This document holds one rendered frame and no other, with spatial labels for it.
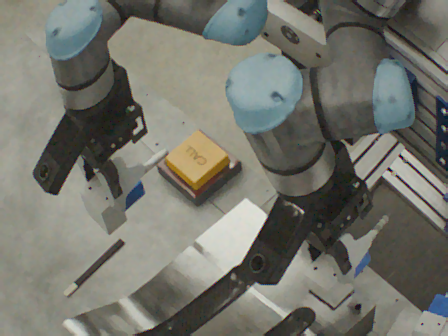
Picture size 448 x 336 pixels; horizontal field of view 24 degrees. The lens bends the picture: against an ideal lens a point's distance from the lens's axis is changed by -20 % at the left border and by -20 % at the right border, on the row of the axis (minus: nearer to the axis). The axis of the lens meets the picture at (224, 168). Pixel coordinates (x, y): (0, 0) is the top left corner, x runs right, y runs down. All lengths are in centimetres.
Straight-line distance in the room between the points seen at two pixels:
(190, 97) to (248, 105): 167
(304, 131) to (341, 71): 7
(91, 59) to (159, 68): 160
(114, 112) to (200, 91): 141
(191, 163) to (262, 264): 39
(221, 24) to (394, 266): 112
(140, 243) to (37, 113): 32
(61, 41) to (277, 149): 27
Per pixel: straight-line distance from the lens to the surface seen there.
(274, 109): 114
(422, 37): 166
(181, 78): 285
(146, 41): 295
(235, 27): 124
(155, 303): 150
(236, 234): 153
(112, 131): 140
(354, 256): 139
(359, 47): 118
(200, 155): 167
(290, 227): 129
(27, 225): 171
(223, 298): 149
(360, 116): 115
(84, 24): 124
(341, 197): 132
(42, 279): 165
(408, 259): 228
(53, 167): 139
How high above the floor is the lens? 218
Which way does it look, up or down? 54 degrees down
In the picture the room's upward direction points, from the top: 12 degrees counter-clockwise
